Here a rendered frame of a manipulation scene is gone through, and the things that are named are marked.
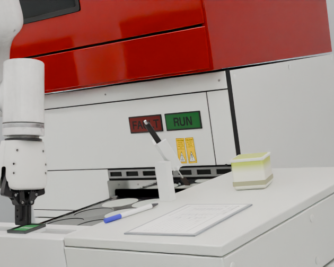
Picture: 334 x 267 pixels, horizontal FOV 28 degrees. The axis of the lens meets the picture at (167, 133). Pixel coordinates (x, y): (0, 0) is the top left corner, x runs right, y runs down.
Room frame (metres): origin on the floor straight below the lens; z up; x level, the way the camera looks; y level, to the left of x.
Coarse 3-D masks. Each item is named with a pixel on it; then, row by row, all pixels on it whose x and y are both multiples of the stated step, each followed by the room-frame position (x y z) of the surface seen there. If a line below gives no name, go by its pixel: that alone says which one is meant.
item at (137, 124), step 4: (156, 116) 1.83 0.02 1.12; (132, 120) 1.89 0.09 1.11; (136, 120) 1.88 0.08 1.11; (140, 120) 1.87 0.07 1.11; (148, 120) 1.85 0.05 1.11; (152, 120) 1.84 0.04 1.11; (156, 120) 1.83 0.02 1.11; (132, 124) 1.89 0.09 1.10; (136, 124) 1.88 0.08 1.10; (140, 124) 1.87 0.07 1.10; (144, 124) 1.86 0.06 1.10; (152, 124) 1.84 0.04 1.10; (156, 124) 1.84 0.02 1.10; (160, 124) 1.83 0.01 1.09; (132, 128) 1.89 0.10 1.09; (136, 128) 1.88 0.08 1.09; (140, 128) 1.87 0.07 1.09; (144, 128) 1.86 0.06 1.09; (156, 128) 1.84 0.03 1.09; (160, 128) 1.83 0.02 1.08
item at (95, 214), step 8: (112, 200) 1.85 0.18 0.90; (88, 208) 1.78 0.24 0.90; (96, 208) 1.77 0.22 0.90; (104, 208) 1.75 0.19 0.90; (112, 208) 1.73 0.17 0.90; (120, 208) 1.72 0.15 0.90; (128, 208) 1.70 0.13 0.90; (64, 216) 1.72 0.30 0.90; (72, 216) 1.70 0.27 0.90; (80, 216) 1.69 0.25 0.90; (88, 216) 1.68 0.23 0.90; (96, 216) 1.66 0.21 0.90; (56, 224) 1.64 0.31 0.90; (64, 224) 1.62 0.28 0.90; (72, 224) 1.61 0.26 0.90; (80, 224) 1.60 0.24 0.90; (88, 224) 1.58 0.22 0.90
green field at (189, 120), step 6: (174, 114) 1.79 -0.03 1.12; (180, 114) 1.78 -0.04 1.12; (186, 114) 1.77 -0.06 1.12; (192, 114) 1.76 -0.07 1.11; (198, 114) 1.75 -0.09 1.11; (168, 120) 1.81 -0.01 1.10; (174, 120) 1.80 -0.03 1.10; (180, 120) 1.78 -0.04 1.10; (186, 120) 1.77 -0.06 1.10; (192, 120) 1.76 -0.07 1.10; (198, 120) 1.75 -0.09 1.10; (168, 126) 1.81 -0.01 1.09; (174, 126) 1.80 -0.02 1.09; (180, 126) 1.79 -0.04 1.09; (186, 126) 1.77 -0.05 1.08; (192, 126) 1.76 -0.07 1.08; (198, 126) 1.75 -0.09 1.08
